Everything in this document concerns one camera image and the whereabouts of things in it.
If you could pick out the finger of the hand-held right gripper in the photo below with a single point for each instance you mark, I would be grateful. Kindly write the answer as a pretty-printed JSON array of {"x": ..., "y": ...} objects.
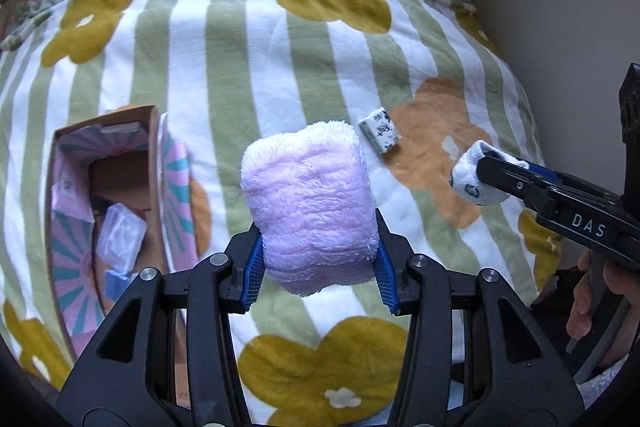
[
  {"x": 510, "y": 184},
  {"x": 542, "y": 172}
]

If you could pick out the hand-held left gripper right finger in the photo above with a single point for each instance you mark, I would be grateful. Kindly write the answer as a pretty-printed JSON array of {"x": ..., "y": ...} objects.
[{"x": 387, "y": 279}]

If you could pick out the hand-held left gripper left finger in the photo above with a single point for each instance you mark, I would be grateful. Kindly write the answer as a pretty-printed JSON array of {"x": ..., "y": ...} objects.
[{"x": 252, "y": 277}]

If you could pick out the white patterned sock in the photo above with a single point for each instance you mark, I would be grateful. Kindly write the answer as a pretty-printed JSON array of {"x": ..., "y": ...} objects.
[{"x": 467, "y": 182}]

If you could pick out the purple fluffy cloth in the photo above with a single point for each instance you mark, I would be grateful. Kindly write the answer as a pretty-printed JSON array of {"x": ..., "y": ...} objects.
[{"x": 307, "y": 202}]

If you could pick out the small blue box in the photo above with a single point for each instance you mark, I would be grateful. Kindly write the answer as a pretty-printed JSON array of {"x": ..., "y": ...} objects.
[{"x": 117, "y": 285}]

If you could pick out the clear plastic case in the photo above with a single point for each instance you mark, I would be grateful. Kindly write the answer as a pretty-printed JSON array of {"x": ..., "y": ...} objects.
[{"x": 121, "y": 237}]

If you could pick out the cardboard box with pink lining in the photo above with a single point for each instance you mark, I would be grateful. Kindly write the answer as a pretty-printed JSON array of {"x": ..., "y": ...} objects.
[{"x": 75, "y": 217}]

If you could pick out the person's right hand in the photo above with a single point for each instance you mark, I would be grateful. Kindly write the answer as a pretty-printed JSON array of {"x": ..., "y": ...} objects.
[{"x": 580, "y": 312}]

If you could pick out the black-and-white patterned tissue pack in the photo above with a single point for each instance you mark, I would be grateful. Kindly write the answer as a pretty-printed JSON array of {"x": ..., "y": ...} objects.
[{"x": 381, "y": 129}]

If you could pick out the striped floral blanket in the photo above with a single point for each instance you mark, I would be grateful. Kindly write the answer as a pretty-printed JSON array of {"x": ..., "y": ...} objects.
[{"x": 225, "y": 57}]

